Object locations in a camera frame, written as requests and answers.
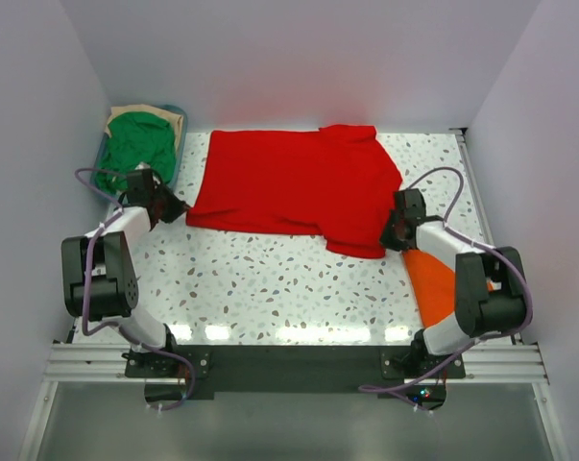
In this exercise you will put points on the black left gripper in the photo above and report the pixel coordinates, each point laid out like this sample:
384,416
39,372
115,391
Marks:
172,207

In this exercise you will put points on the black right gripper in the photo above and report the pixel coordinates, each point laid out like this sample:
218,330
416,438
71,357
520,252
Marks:
392,234

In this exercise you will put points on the red t-shirt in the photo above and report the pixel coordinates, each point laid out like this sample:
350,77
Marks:
337,182

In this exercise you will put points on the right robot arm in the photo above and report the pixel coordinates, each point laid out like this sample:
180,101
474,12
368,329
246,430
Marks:
491,297

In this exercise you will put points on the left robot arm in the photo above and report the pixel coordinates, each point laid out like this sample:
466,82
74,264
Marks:
100,286

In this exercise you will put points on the blue plastic basket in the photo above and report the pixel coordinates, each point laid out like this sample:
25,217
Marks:
102,148

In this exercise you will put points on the orange folded t-shirt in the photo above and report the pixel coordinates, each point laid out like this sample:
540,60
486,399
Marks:
433,285

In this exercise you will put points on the green t-shirt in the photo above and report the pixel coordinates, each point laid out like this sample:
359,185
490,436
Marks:
136,137

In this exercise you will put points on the beige t-shirt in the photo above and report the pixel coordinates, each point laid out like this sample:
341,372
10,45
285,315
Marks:
176,119

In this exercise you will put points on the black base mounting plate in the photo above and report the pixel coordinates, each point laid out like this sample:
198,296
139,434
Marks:
271,369

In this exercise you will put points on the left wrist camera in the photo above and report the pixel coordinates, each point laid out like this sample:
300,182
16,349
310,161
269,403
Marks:
155,175

